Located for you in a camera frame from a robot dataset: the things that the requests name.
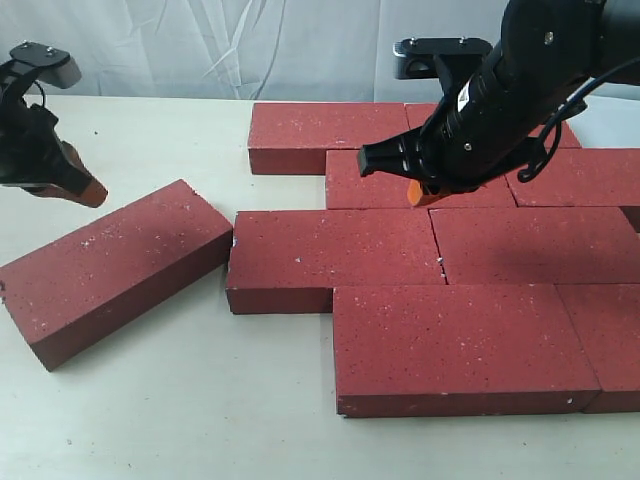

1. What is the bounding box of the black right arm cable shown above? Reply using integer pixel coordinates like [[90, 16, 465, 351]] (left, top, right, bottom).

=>
[[517, 54, 640, 184]]

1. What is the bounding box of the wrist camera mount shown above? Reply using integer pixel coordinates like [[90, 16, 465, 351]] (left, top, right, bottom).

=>
[[1, 41, 82, 108], [393, 37, 493, 95]]

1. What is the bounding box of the third row red brick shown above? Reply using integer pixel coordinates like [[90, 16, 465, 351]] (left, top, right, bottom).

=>
[[431, 207, 639, 285]]

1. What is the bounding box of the second row right brick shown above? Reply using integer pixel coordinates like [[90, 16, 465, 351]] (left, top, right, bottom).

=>
[[507, 148, 639, 207]]

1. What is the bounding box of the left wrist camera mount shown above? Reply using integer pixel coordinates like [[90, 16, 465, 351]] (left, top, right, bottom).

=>
[[1, 41, 82, 108]]

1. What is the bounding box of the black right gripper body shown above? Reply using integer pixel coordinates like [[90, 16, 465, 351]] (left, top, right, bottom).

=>
[[357, 45, 547, 194]]

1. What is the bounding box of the back row left brick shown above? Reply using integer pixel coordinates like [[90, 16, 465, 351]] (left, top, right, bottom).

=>
[[247, 102, 409, 175]]

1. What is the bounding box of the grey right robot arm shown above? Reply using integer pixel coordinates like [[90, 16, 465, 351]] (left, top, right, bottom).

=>
[[358, 1, 639, 206]]

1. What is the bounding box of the pale blue backdrop cloth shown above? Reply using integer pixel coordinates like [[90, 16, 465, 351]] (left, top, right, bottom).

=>
[[0, 0, 640, 105]]

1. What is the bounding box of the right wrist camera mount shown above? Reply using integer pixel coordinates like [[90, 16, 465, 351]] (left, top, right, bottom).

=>
[[393, 37, 493, 95]]

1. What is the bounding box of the front row large brick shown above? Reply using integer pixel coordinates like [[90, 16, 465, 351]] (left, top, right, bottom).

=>
[[333, 284, 601, 418]]

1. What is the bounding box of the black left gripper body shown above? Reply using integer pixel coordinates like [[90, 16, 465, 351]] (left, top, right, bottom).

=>
[[1, 98, 64, 192]]

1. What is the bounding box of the back row right brick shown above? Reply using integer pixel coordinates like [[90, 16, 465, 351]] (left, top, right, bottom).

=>
[[404, 103, 582, 149]]

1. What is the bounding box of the front row right brick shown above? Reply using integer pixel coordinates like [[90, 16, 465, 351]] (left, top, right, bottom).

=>
[[557, 284, 639, 414]]

